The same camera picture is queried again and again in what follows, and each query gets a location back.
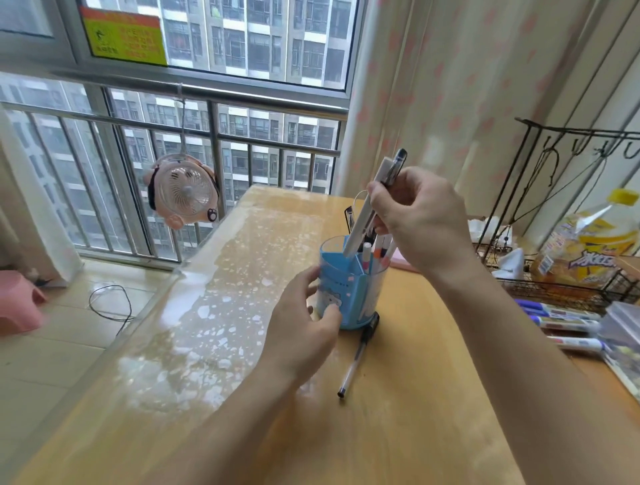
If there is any metal window railing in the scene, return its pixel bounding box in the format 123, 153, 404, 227
0, 82, 347, 264

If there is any black capped pen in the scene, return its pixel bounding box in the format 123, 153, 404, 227
369, 148, 409, 236

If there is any blue cartoon pen holder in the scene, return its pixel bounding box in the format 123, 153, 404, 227
313, 235, 391, 331

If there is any black wire rack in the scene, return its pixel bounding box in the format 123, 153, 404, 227
472, 118, 640, 314

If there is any person's left forearm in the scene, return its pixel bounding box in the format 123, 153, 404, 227
140, 357, 322, 485

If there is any pink patterned curtain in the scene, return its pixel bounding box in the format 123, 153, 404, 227
334, 0, 640, 242

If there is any white tissue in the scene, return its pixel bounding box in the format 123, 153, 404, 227
492, 248, 525, 281

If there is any clear plastic box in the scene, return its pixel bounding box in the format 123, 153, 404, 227
597, 301, 640, 351

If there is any person's right forearm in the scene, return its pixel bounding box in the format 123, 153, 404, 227
432, 260, 640, 485

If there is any black gel pen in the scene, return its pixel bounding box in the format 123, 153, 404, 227
337, 313, 380, 399

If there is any yellow snack bag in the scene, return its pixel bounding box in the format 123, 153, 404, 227
530, 188, 640, 296

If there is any yellow and red window sticker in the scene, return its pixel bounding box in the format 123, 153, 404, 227
79, 5, 169, 67

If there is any pink notepad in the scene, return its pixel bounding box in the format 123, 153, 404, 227
389, 249, 421, 274

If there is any printed booklet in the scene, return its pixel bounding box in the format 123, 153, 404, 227
602, 345, 640, 402

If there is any white sheer curtain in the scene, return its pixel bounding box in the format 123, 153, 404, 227
0, 106, 84, 288

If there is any person's left hand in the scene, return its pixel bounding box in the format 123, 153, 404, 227
260, 265, 344, 388

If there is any white marker with blue label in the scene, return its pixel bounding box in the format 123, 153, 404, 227
527, 314, 601, 334
547, 335, 606, 353
514, 298, 602, 321

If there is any black cable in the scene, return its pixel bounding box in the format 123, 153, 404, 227
88, 284, 135, 338

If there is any person's right hand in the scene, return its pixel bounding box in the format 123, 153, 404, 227
367, 167, 477, 283

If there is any pink plastic stool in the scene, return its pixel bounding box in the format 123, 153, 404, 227
0, 270, 49, 336

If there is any white marker pen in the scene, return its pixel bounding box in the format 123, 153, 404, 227
343, 156, 396, 258

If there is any pink hanging mini fan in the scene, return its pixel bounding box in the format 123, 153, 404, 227
143, 153, 221, 230

